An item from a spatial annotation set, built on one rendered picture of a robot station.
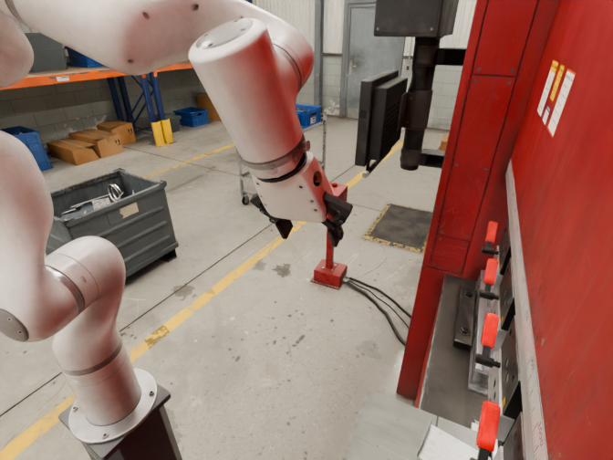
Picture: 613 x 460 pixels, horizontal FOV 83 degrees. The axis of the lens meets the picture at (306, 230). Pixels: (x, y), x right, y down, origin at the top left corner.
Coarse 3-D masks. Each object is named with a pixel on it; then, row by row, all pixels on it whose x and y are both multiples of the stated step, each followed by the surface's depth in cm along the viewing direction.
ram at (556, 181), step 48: (576, 0) 74; (576, 48) 64; (576, 96) 57; (528, 144) 90; (576, 144) 51; (528, 192) 76; (576, 192) 46; (528, 240) 66; (576, 240) 42; (528, 288) 58; (576, 288) 39; (576, 336) 36; (576, 384) 33; (528, 432) 43; (576, 432) 31
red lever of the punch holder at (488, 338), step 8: (488, 312) 67; (488, 320) 66; (496, 320) 65; (488, 328) 65; (496, 328) 65; (488, 336) 65; (488, 344) 64; (488, 352) 64; (480, 360) 64; (488, 360) 63
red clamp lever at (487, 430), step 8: (488, 408) 50; (496, 408) 50; (480, 416) 51; (488, 416) 50; (496, 416) 49; (480, 424) 50; (488, 424) 49; (496, 424) 49; (480, 432) 50; (488, 432) 49; (496, 432) 49; (480, 440) 49; (488, 440) 49; (480, 448) 49; (488, 448) 48; (480, 456) 49; (488, 456) 48
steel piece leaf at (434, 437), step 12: (432, 432) 78; (444, 432) 78; (432, 444) 76; (444, 444) 76; (456, 444) 76; (420, 456) 74; (432, 456) 74; (444, 456) 74; (456, 456) 74; (468, 456) 74
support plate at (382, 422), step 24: (360, 408) 83; (384, 408) 83; (408, 408) 83; (360, 432) 78; (384, 432) 78; (408, 432) 78; (456, 432) 78; (360, 456) 74; (384, 456) 74; (408, 456) 74
